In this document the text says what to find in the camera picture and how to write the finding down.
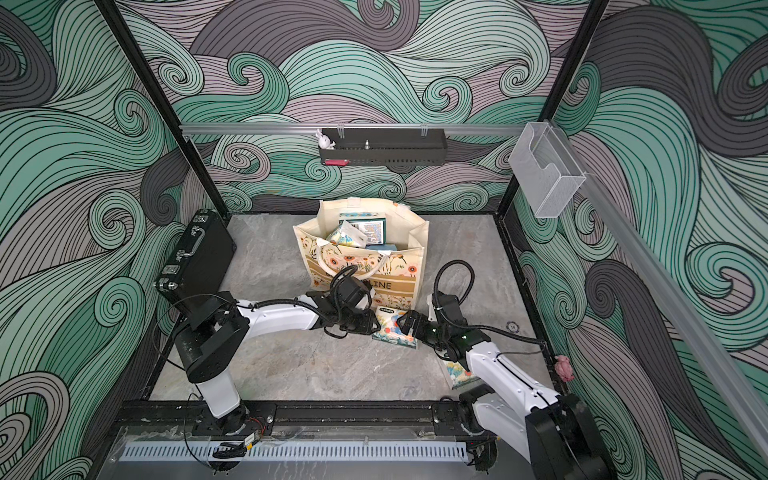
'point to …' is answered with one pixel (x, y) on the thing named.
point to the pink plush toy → (563, 368)
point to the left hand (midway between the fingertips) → (378, 325)
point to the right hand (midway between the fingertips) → (406, 328)
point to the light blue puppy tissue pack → (382, 247)
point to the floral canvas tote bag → (394, 277)
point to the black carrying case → (195, 270)
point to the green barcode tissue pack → (372, 225)
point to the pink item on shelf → (341, 162)
